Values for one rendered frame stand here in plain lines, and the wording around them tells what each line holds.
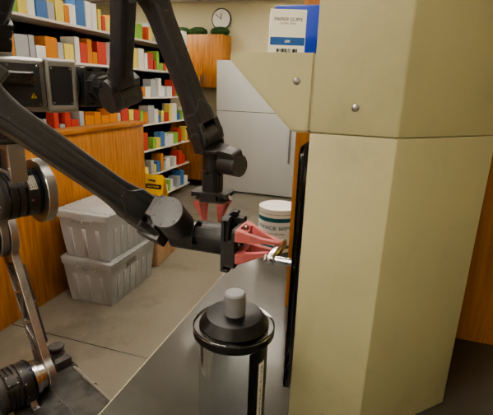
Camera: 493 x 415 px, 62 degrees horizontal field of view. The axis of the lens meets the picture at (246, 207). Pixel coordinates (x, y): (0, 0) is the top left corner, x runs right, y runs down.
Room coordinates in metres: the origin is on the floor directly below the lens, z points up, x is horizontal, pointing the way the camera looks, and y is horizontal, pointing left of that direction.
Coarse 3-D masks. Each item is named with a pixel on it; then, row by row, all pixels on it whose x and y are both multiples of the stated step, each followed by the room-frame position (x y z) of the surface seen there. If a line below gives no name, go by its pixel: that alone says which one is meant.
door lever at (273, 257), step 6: (282, 240) 0.68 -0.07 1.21; (276, 246) 0.65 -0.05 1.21; (282, 246) 0.66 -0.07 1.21; (270, 252) 0.63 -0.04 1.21; (276, 252) 0.63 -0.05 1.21; (264, 258) 0.61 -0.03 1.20; (270, 258) 0.61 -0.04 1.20; (276, 258) 0.61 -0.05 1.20; (282, 258) 0.61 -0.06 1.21; (288, 258) 0.61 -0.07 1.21; (282, 264) 0.61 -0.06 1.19; (288, 264) 0.60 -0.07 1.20
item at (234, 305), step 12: (228, 300) 0.47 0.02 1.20; (240, 300) 0.47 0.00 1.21; (216, 312) 0.48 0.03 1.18; (228, 312) 0.47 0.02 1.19; (240, 312) 0.47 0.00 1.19; (252, 312) 0.48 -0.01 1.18; (204, 324) 0.46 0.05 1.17; (216, 324) 0.45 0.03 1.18; (228, 324) 0.45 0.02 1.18; (240, 324) 0.45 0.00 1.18; (252, 324) 0.45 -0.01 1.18; (264, 324) 0.47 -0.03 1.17; (216, 336) 0.44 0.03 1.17; (228, 336) 0.44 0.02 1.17; (240, 336) 0.44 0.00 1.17; (252, 336) 0.44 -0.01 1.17
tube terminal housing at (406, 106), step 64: (320, 0) 0.55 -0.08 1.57; (384, 0) 0.53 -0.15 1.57; (448, 0) 0.54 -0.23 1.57; (320, 64) 0.55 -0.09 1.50; (384, 64) 0.52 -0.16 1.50; (448, 64) 0.55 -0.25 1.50; (320, 128) 0.55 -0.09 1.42; (384, 128) 0.52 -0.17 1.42; (448, 128) 0.56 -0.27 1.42; (320, 192) 0.54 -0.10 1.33; (384, 192) 0.52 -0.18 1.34; (448, 192) 0.57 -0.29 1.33; (320, 256) 0.54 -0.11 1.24; (384, 256) 0.52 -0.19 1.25; (448, 256) 0.58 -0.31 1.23; (320, 320) 0.54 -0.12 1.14; (384, 320) 0.53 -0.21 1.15; (448, 320) 0.59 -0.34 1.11; (320, 384) 0.54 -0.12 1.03; (384, 384) 0.54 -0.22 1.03
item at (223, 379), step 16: (272, 320) 0.49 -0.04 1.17; (208, 336) 0.45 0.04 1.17; (208, 352) 0.45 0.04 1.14; (208, 368) 0.45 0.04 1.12; (224, 368) 0.44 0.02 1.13; (240, 368) 0.44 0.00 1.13; (208, 384) 0.45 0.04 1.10; (224, 384) 0.44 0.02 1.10; (240, 384) 0.44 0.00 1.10; (208, 400) 0.45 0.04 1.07; (224, 400) 0.44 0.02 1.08; (240, 400) 0.44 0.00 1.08
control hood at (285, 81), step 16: (240, 64) 0.58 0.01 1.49; (256, 64) 0.57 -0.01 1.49; (272, 64) 0.57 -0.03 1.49; (288, 64) 0.56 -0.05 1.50; (304, 64) 0.55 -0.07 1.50; (256, 80) 0.57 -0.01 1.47; (272, 80) 0.57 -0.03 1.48; (288, 80) 0.56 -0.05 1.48; (304, 80) 0.55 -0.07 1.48; (272, 96) 0.57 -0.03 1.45; (288, 96) 0.56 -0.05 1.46; (304, 96) 0.55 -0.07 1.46; (288, 112) 0.56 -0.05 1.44; (304, 112) 0.55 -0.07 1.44; (304, 128) 0.55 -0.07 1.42
